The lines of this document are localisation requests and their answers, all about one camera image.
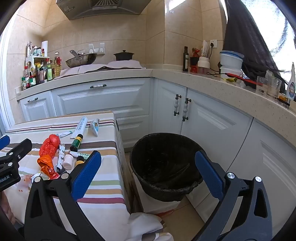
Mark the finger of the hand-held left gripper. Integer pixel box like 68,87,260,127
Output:
0,135,11,150
0,138,33,167

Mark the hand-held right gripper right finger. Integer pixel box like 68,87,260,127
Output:
195,150,273,241

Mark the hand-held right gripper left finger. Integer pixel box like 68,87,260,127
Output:
24,150,102,241

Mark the white tube with green print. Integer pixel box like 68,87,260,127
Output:
69,151,92,161

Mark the white bottle with red cap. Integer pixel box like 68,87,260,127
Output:
63,154,74,170

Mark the red plastic bag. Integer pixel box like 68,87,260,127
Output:
39,134,61,160

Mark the orange plastic bag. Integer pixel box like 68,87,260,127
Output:
37,156,60,180

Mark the white sachet strip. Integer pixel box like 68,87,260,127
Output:
55,143,66,172

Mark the dark bottle with green label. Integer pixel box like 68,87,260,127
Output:
70,134,84,151

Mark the white and blue sachet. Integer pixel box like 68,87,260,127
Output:
89,119,100,137

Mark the long white packet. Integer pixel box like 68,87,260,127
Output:
70,116,88,139

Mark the black trash bin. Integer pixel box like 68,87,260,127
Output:
129,133,205,202

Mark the striped tablecloth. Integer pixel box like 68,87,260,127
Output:
0,111,174,241

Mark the white cabinet with drawers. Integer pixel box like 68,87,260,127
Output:
17,77,154,149

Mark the group of condiment bottles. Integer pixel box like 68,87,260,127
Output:
21,42,63,91

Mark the white shelf rack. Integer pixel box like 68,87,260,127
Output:
25,56,50,70

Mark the clear drinking glass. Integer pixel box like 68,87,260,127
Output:
255,76,269,94

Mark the white plastic container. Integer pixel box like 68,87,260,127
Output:
220,66,243,79

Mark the steel wok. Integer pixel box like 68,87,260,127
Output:
65,49,97,68

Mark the ribbed drinking glass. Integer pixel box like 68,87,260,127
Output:
267,76,282,99

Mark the white jar with utensils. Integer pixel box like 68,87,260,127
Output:
197,56,210,75

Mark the red and black kitchen gadget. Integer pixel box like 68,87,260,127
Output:
190,48,200,73

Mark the dark olive oil bottle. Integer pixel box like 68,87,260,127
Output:
183,46,189,72

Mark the white container with blue rim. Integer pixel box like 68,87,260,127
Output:
220,50,244,67

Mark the white stove cover cloth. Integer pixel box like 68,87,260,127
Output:
60,60,147,76

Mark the white spray bottle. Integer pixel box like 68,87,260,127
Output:
286,62,296,101

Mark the black pot with lid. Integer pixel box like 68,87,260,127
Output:
113,50,135,61

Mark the white paper packet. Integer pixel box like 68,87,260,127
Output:
200,40,210,58

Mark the dark curtain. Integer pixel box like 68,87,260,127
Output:
223,0,285,79

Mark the steel range hood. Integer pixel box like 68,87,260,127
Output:
56,0,148,20

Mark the white upright door handle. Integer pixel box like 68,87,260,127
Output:
173,94,182,116
182,98,192,122

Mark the black power cable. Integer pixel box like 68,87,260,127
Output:
206,47,229,77

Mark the red handled utensil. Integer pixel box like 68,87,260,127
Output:
225,73,260,87

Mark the white wall hook rack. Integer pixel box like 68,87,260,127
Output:
88,42,105,55

